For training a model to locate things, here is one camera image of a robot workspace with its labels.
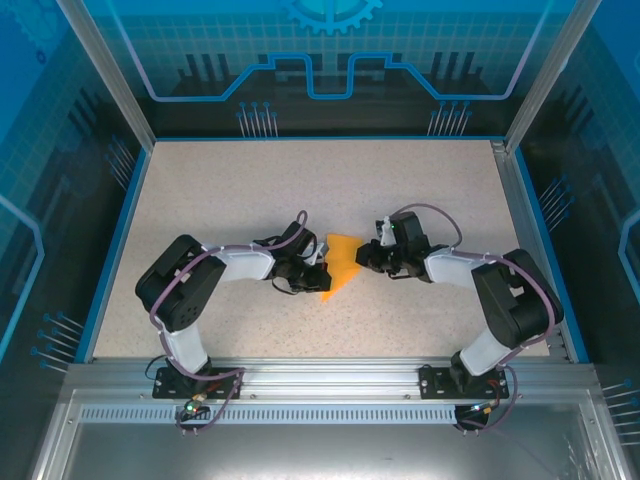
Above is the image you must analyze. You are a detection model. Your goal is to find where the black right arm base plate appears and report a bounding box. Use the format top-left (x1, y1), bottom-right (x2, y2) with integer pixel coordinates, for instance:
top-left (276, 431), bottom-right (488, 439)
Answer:
top-left (418, 363), bottom-right (511, 400)

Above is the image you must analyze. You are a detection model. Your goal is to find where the aluminium side rail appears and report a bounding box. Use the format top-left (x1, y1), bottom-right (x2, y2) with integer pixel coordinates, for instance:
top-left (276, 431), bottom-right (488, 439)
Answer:
top-left (490, 140), bottom-right (572, 362)

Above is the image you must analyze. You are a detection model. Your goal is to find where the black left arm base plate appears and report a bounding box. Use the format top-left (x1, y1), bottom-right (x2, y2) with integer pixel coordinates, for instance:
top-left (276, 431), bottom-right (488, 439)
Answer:
top-left (152, 367), bottom-right (245, 400)

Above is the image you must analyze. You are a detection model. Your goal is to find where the slotted grey cable duct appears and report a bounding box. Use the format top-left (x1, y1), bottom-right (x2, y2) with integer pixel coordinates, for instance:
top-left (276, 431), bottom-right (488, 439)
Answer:
top-left (78, 404), bottom-right (464, 425)

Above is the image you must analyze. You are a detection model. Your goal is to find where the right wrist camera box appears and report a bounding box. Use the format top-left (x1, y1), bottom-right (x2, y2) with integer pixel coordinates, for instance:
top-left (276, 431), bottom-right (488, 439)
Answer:
top-left (376, 215), bottom-right (397, 247)

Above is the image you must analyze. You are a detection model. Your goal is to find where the aluminium frame post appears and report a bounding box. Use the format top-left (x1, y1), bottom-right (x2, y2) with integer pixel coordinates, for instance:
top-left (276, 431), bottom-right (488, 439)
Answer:
top-left (55, 0), bottom-right (155, 150)
top-left (503, 0), bottom-right (604, 154)

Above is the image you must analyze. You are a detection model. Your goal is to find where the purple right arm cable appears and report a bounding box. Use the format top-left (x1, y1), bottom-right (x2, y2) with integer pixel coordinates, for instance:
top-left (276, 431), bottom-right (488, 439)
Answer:
top-left (392, 202), bottom-right (559, 437)

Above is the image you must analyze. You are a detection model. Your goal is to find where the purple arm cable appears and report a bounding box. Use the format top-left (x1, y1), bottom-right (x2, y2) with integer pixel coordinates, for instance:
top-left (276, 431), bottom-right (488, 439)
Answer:
top-left (392, 202), bottom-right (559, 437)
top-left (149, 209), bottom-right (309, 437)

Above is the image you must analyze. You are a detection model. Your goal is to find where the grey metal tray panel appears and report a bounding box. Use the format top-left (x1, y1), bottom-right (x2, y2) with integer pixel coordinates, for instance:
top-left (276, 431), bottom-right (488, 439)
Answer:
top-left (27, 389), bottom-right (629, 480)

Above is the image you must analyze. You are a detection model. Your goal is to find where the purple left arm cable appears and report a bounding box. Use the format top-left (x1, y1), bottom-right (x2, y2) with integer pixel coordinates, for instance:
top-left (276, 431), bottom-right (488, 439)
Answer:
top-left (149, 209), bottom-right (309, 437)

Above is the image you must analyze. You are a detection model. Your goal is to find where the blue table edge strip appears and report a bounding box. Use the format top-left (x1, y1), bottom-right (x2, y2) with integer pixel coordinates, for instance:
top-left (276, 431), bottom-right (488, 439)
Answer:
top-left (513, 149), bottom-right (591, 364)
top-left (73, 147), bottom-right (152, 364)

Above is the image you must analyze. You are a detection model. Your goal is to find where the aluminium mounting rail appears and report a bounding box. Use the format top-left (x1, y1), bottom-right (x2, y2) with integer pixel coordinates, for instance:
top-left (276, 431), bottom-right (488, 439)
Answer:
top-left (64, 355), bottom-right (599, 401)

